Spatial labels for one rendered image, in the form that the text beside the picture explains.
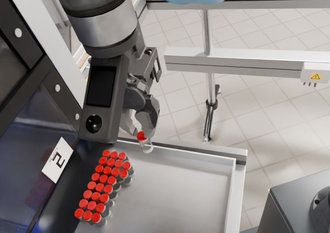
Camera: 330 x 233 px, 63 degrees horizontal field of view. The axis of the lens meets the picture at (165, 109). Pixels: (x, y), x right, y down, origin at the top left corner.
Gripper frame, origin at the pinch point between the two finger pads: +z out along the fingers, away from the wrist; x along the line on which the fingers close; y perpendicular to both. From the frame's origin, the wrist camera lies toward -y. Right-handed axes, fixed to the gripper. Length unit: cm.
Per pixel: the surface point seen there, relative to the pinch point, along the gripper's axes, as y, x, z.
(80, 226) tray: -12.2, 17.3, 25.0
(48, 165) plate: -5.3, 21.6, 9.1
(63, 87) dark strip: 9.5, 21.9, 0.6
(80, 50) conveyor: 41, 41, 17
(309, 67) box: 85, -43, 58
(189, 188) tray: 2.1, -6.1, 24.7
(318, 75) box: 84, -48, 62
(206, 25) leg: 90, 7, 40
